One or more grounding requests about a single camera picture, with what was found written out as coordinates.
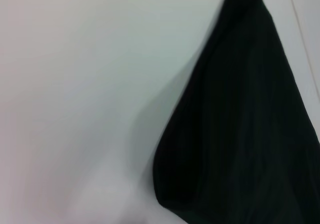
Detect black t-shirt with FREE print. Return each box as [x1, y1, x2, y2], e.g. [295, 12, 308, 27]
[153, 0, 320, 224]

